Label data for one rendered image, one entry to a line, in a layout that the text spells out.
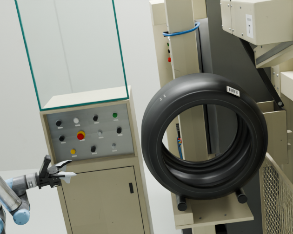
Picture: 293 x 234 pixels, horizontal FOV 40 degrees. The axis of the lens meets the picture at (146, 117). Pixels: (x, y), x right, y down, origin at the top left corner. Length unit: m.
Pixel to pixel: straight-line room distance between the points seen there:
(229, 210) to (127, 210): 0.86
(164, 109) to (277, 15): 0.61
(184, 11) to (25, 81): 3.05
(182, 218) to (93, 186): 0.85
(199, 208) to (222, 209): 0.11
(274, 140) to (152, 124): 0.72
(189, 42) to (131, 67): 2.39
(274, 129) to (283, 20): 0.83
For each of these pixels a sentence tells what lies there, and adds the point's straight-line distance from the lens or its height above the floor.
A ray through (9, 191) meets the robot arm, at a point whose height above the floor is 1.08.
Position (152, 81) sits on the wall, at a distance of 4.39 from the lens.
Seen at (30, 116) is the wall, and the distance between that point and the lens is 4.89.
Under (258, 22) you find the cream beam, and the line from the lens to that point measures 1.45.
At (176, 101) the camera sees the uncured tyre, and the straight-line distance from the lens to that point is 1.71.
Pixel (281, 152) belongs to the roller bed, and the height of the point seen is 0.97.
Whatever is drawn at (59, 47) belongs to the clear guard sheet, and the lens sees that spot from 2.41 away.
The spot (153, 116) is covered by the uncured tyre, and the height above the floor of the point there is 1.35.
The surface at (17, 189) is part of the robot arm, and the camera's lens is 2.11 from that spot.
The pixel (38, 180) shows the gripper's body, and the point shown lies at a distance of 2.10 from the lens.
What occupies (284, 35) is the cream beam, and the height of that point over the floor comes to 1.66.
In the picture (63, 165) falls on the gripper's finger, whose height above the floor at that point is 1.07.
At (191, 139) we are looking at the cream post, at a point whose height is 1.08.
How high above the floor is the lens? 1.87
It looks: 17 degrees down
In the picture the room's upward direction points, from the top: 8 degrees counter-clockwise
